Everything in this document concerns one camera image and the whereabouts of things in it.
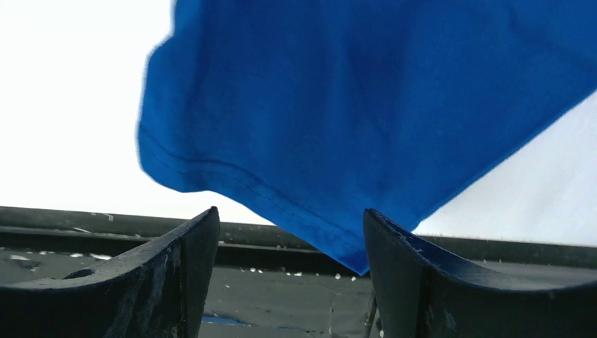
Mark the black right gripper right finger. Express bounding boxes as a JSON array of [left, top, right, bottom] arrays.
[[363, 209, 596, 337]]

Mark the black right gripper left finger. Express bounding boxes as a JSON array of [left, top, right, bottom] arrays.
[[1, 207, 220, 337]]

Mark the blue printed t-shirt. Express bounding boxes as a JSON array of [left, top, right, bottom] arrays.
[[138, 1, 596, 274]]

